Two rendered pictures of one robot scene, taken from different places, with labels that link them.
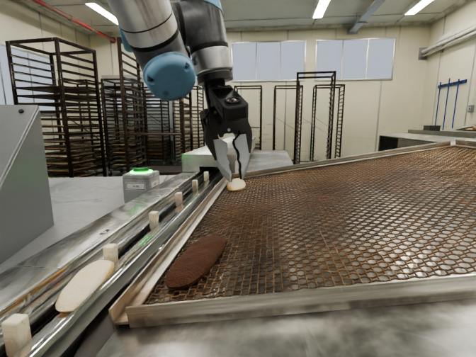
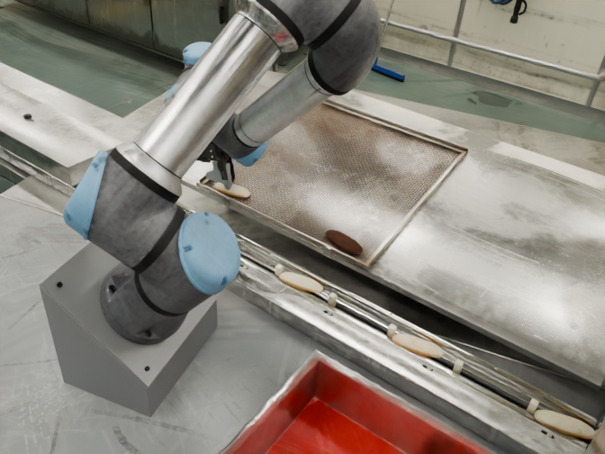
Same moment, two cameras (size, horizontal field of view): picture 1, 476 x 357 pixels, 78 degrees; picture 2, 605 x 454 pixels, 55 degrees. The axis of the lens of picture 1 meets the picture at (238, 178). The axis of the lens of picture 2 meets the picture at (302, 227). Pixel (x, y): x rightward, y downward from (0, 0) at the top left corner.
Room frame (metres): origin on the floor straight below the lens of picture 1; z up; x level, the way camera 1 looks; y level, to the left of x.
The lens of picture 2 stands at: (-0.13, 1.01, 1.67)
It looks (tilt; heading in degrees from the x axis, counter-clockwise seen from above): 36 degrees down; 297
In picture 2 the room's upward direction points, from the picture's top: 5 degrees clockwise
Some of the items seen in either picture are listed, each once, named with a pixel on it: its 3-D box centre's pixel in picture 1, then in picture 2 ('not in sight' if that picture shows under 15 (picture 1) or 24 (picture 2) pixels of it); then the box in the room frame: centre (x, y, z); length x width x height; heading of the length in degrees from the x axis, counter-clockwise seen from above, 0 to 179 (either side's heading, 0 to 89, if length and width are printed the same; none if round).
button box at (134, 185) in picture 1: (143, 193); not in sight; (0.74, 0.25, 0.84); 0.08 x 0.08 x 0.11; 84
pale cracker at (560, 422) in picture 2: not in sight; (564, 422); (-0.27, 0.23, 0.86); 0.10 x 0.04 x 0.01; 9
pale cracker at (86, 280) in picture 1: (88, 279); (301, 281); (0.29, 0.16, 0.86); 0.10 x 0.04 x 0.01; 5
